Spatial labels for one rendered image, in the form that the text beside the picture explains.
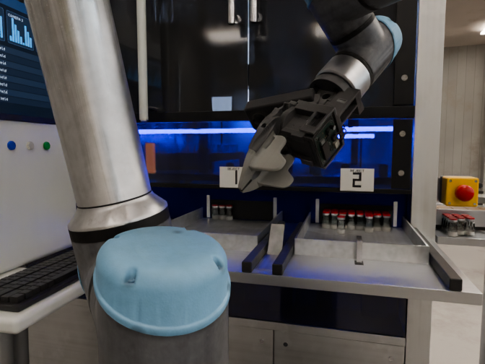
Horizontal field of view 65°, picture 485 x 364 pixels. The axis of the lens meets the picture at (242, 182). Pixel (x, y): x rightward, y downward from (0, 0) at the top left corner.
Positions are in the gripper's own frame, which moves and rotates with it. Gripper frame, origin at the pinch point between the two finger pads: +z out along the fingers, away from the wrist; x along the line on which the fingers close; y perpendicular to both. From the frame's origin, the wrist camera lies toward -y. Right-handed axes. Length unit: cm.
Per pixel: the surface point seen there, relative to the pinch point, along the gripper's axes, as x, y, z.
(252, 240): 28.9, -14.4, -2.3
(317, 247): 32.1, -2.6, -8.8
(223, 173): 35, -42, -17
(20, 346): 46, -69, 55
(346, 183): 43, -13, -33
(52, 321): 59, -83, 49
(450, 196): 50, 9, -44
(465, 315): 245, -3, -95
